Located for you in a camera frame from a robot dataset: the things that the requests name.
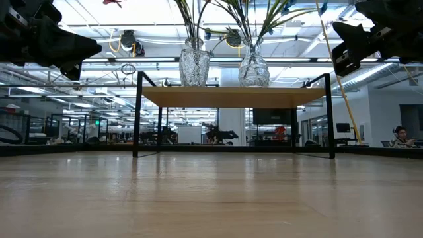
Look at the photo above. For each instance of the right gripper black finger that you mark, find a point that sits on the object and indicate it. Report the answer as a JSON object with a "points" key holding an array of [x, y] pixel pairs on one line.
{"points": [[353, 34], [383, 11]]}

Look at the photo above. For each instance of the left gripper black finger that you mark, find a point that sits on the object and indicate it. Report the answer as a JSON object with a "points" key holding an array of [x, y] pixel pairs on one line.
{"points": [[56, 43], [77, 59]]}

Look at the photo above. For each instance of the blue artificial flower bunch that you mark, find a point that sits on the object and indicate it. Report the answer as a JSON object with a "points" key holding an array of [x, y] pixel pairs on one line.
{"points": [[264, 28]]}

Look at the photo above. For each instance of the clear angular cut-glass vase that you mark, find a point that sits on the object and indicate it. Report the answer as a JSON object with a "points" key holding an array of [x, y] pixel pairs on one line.
{"points": [[195, 66]]}

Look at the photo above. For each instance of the pink artificial flower bunch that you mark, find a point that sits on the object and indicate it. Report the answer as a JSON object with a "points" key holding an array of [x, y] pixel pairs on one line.
{"points": [[191, 28]]}

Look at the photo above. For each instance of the black Trossen robot arm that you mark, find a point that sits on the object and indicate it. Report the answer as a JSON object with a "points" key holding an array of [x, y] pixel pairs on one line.
{"points": [[221, 135]]}

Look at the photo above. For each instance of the wooden shelf with black legs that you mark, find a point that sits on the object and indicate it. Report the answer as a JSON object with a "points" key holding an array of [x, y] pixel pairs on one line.
{"points": [[231, 97]]}

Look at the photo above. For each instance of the small black monitor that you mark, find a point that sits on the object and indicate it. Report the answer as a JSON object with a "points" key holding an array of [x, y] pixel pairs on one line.
{"points": [[343, 127]]}

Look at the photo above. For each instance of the person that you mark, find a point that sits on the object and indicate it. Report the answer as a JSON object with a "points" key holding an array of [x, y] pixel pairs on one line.
{"points": [[401, 139]]}

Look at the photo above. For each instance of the clear round-bellied glass vase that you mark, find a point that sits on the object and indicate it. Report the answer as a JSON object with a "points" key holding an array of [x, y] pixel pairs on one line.
{"points": [[253, 71]]}

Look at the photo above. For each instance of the large black monitor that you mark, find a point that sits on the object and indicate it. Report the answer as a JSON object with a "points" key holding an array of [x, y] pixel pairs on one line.
{"points": [[271, 116]]}

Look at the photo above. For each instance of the white board panel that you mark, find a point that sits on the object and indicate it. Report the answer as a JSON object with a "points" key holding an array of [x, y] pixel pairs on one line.
{"points": [[189, 135]]}

